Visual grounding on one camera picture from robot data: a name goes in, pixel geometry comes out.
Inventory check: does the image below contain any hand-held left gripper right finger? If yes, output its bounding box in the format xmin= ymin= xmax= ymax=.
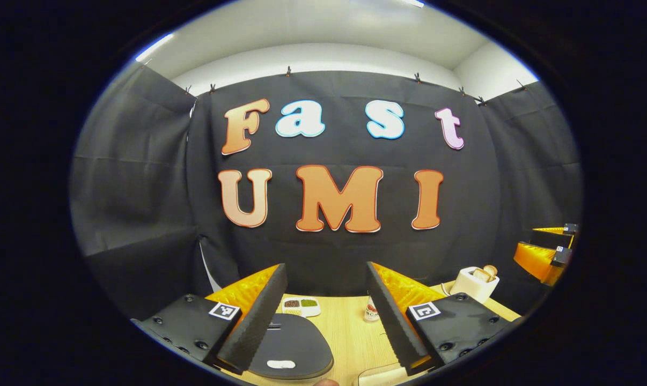
xmin=365 ymin=261 xmax=520 ymax=377

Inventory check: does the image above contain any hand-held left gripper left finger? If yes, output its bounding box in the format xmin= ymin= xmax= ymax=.
xmin=132 ymin=263 xmax=289 ymax=376

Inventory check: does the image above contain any dark grey rice cooker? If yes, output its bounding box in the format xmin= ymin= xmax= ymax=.
xmin=248 ymin=314 xmax=335 ymax=380

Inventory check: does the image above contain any divided white grain dish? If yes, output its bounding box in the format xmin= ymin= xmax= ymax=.
xmin=282 ymin=296 xmax=322 ymax=318

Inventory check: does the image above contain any white toaster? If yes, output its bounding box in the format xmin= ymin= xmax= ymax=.
xmin=450 ymin=266 xmax=500 ymax=304

